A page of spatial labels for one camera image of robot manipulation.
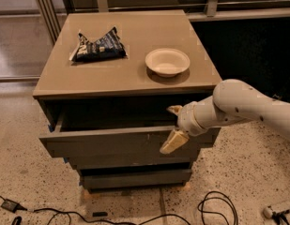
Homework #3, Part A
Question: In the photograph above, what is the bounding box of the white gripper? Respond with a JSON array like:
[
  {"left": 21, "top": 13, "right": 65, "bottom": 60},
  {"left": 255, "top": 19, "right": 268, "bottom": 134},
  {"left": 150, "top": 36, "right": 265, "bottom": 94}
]
[{"left": 160, "top": 101, "right": 207, "bottom": 154}]

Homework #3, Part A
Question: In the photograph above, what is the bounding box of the grey top drawer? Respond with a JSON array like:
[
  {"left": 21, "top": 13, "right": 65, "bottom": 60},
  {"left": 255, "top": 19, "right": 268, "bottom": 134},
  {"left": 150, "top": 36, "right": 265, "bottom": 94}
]
[{"left": 38, "top": 110, "right": 221, "bottom": 159}]

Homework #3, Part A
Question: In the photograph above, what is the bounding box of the grey drawer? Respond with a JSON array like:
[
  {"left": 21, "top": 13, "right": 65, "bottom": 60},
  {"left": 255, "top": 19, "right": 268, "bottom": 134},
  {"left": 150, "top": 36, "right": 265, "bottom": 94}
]
[
  {"left": 38, "top": 110, "right": 221, "bottom": 159},
  {"left": 67, "top": 154, "right": 197, "bottom": 170},
  {"left": 82, "top": 169, "right": 192, "bottom": 189}
]

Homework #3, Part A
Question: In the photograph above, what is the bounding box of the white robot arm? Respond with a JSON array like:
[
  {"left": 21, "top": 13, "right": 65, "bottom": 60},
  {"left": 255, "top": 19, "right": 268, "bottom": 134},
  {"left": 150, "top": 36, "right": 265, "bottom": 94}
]
[{"left": 160, "top": 79, "right": 290, "bottom": 154}]

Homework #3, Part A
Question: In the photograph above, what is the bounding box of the grey drawer cabinet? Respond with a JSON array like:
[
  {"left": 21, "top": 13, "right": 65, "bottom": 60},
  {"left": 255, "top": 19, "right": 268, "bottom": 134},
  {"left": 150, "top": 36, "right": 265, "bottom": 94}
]
[{"left": 33, "top": 10, "right": 221, "bottom": 183}]

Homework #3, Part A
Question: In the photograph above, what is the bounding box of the grey bottom drawer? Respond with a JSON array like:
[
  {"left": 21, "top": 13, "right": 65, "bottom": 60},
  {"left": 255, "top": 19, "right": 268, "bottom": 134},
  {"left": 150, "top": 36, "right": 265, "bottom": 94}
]
[{"left": 82, "top": 169, "right": 192, "bottom": 189}]

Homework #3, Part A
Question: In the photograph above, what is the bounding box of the grey middle drawer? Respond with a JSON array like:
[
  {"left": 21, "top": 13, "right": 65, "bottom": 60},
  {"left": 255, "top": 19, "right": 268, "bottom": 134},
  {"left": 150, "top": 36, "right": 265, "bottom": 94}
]
[{"left": 67, "top": 154, "right": 197, "bottom": 170}]

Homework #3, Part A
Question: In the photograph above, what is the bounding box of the white paper bowl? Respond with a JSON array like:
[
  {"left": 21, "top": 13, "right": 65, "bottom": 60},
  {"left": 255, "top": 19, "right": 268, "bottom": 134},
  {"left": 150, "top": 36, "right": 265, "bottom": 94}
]
[{"left": 145, "top": 48, "right": 191, "bottom": 78}]

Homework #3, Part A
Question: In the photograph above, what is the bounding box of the dark blue chip bag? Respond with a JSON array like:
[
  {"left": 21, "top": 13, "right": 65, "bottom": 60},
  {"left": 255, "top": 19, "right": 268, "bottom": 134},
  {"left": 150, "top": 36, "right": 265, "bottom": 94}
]
[{"left": 69, "top": 26, "right": 127, "bottom": 63}]

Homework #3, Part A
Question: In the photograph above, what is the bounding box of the small black floor object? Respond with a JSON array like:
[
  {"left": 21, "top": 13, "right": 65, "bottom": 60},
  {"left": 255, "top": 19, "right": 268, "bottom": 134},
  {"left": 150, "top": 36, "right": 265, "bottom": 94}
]
[{"left": 92, "top": 212, "right": 108, "bottom": 218}]

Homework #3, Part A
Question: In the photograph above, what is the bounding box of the white power strip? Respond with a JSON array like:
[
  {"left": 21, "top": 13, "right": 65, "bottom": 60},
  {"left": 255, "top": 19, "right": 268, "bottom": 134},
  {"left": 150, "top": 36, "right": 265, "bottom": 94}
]
[{"left": 262, "top": 199, "right": 290, "bottom": 219}]

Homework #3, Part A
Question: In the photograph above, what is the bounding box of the black power adapter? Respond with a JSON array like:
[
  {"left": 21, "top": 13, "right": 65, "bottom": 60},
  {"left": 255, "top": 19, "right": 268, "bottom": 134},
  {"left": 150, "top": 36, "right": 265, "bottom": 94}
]
[{"left": 1, "top": 199, "right": 26, "bottom": 213}]

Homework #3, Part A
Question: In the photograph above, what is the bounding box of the black floor cable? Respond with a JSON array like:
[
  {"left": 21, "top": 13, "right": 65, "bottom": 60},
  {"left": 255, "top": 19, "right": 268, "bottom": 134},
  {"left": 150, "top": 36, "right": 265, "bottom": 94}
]
[{"left": 0, "top": 190, "right": 239, "bottom": 225}]

